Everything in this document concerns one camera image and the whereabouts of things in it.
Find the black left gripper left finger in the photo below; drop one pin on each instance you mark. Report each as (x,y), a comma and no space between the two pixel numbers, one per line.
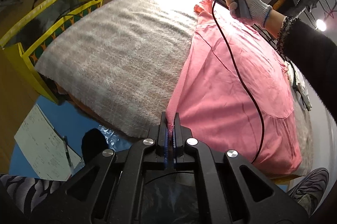
(155,156)

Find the beige plaid bed blanket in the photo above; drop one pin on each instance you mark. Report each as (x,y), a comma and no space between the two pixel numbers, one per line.
(121,62)

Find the folded white clothes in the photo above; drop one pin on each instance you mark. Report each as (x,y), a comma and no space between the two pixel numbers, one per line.
(298,85)

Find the grey sneaker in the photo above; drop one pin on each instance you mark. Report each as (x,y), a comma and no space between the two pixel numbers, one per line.
(310,190)

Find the white clip lamp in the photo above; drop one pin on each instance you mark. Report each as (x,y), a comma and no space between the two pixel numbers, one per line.
(321,25)

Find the yellow shopping bag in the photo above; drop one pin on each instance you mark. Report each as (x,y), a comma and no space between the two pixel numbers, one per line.
(28,39)

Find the black sleeved forearm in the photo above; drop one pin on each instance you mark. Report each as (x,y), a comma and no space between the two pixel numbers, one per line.
(311,51)

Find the white paper sheet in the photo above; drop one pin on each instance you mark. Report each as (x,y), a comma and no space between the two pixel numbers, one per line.
(43,147)

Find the blue mat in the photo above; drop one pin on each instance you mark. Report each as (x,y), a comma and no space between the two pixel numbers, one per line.
(69,122)

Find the white knit gloved hand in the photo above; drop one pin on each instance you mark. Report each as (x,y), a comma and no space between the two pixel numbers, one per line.
(257,11)

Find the pen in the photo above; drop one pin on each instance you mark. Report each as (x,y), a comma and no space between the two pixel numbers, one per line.
(65,143)

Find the pink shirt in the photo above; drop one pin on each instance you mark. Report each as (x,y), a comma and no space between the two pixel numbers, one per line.
(234,93)

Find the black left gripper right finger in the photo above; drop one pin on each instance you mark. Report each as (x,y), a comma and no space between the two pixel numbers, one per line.
(184,151)

